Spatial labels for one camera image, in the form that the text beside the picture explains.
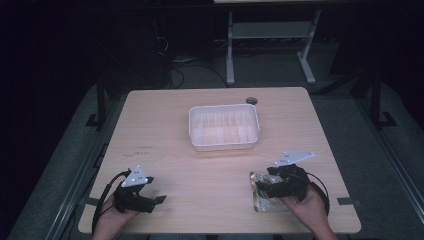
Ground black floor cables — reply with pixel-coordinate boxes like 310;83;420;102
156;36;229;90

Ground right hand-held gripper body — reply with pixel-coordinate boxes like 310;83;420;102
266;151;312;203

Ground white metal desk frame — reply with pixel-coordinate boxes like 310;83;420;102
225;9;323;86

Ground black metal stand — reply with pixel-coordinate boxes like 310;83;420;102
84;82;108;130
368;68;398;130

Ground person's right hand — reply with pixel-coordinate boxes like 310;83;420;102
279;185;329;234

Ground hand-held gripper black cable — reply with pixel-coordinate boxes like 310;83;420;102
91;169;132;236
305;171;331;217

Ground person's left hand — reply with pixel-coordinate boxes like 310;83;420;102
92;194;141;239

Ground clear plastic snack packet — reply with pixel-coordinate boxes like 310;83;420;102
249;171;292;214

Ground grey tape strip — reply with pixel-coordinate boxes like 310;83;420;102
336;196;362;207
79;197;101;207

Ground left hand-held gripper black cable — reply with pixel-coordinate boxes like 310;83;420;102
91;169;132;236

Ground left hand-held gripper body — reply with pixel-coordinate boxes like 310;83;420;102
113;164;157;214

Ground right hand-held gripper black cable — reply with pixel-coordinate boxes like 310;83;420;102
305;171;331;217

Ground white plastic basin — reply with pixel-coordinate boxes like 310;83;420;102
188;103;261;152

